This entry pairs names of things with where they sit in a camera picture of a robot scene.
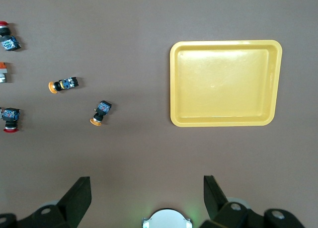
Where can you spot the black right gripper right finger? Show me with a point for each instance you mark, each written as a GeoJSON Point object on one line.
{"type": "Point", "coordinates": [236, 215]}

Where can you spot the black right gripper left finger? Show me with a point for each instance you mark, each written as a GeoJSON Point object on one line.
{"type": "Point", "coordinates": [62, 213]}

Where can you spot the yellow push button blue block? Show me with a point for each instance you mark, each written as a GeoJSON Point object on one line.
{"type": "Point", "coordinates": [65, 84]}
{"type": "Point", "coordinates": [102, 108]}

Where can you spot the green push button white body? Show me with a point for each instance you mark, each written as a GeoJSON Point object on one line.
{"type": "Point", "coordinates": [2, 72]}

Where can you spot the brown table mat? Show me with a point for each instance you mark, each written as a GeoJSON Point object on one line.
{"type": "Point", "coordinates": [139, 151]}

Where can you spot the red push button blue block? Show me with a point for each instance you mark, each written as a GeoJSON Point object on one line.
{"type": "Point", "coordinates": [10, 115]}
{"type": "Point", "coordinates": [8, 43]}

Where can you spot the yellow plastic tray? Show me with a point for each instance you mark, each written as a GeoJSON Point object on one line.
{"type": "Point", "coordinates": [223, 84]}

